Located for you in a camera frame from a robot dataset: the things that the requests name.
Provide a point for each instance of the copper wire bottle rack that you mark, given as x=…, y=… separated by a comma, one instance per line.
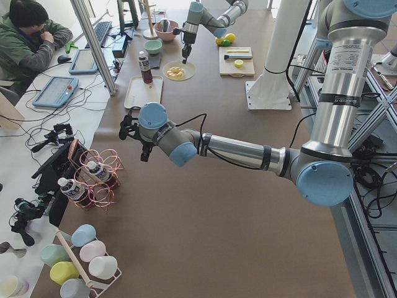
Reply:
x=100, y=192

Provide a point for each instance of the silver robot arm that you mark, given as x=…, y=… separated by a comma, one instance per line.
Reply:
x=198, y=15
x=319, y=168

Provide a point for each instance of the yellow plastic cup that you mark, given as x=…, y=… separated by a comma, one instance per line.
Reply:
x=63, y=271

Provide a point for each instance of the pink bowl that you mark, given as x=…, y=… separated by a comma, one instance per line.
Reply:
x=166, y=36

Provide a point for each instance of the white rectangular tray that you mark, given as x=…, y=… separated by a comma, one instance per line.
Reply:
x=140, y=93

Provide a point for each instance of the mint plastic cup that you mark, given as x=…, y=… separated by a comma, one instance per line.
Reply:
x=52, y=254

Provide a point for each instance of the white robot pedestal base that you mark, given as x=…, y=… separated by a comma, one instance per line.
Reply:
x=270, y=91

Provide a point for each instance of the steel citrus juicer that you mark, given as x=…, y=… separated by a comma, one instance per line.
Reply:
x=164, y=25

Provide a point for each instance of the black computer mouse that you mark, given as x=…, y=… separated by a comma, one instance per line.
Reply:
x=63, y=59

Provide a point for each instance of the white cup rack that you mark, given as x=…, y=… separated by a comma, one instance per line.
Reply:
x=97, y=286

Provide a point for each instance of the water bottle in rack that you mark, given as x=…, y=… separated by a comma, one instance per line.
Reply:
x=72, y=189
x=98, y=171

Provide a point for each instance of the green lime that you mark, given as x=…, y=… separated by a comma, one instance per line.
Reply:
x=231, y=37

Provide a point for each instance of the dark sauce bottle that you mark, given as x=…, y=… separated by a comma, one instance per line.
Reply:
x=145, y=68

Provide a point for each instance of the glazed twisted donut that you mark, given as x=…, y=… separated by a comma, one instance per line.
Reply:
x=175, y=72

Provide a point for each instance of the whole yellow lemon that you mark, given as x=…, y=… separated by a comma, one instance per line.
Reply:
x=219, y=41

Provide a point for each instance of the grey plastic cup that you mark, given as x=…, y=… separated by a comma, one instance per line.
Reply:
x=74, y=288

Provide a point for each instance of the steel cylinder muddler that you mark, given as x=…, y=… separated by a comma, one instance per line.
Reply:
x=237, y=57

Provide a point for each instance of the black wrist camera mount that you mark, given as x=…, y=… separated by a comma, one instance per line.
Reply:
x=178, y=30

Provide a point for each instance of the white plastic cup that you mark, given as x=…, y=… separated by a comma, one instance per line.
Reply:
x=103, y=267

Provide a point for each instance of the yellow plastic knife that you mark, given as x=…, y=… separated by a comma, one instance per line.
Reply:
x=238, y=51

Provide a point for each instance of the wooden cutting board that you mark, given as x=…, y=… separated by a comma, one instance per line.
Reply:
x=227, y=67

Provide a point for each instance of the wooden mug tree stand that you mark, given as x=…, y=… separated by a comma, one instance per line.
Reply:
x=149, y=33

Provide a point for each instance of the blue teach pendant tablet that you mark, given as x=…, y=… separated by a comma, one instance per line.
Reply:
x=83, y=63

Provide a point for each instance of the person in green jacket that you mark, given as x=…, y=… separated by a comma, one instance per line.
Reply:
x=29, y=38

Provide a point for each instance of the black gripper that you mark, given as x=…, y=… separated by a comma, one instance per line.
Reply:
x=146, y=147
x=187, y=40

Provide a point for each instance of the white round plate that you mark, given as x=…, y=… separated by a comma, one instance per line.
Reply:
x=189, y=68

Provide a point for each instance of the mint green bowl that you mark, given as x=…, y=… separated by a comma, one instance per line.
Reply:
x=153, y=47

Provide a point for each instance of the grey folded cloth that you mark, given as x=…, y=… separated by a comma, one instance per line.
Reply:
x=154, y=61

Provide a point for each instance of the blue plastic cup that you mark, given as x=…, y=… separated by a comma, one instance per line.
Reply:
x=83, y=235

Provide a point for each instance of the pink plastic cup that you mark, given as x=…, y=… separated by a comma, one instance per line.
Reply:
x=91, y=250

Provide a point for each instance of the half lemon slice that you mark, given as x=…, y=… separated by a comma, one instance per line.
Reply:
x=238, y=63

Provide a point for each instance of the black keyboard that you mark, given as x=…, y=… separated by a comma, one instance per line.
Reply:
x=101, y=31

